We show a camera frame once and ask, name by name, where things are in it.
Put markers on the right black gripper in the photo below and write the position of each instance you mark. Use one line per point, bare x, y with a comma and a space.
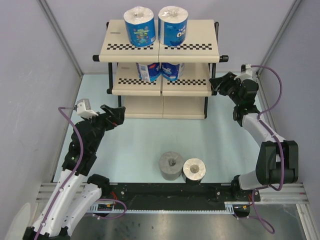
221, 82

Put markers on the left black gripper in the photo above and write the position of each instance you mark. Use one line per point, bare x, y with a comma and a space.
114, 115

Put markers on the blue Tempo paper roll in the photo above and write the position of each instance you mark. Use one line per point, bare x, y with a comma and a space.
172, 71

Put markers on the blue-wrapped roll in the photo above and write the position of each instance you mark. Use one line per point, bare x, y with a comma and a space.
140, 26
172, 25
149, 72

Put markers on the grey paper roll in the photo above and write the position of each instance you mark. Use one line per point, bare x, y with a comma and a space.
171, 165

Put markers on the white roll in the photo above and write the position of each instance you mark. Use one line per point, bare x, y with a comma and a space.
193, 171

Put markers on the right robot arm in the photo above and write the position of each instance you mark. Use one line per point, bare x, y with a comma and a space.
278, 159

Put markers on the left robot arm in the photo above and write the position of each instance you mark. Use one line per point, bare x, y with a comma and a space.
64, 209

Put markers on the beige three-tier shelf rack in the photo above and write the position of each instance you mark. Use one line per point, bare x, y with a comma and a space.
185, 98

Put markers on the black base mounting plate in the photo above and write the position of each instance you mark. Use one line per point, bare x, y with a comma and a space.
194, 203

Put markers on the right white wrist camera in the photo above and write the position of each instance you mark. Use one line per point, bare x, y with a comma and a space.
246, 72

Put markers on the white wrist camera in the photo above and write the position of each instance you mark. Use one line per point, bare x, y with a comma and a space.
246, 72
84, 110

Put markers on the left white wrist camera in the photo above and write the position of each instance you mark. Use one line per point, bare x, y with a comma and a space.
84, 110

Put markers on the white slotted cable duct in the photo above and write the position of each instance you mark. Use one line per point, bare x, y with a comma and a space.
102, 209

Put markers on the aluminium frame rail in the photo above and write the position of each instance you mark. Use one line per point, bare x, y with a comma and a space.
289, 194

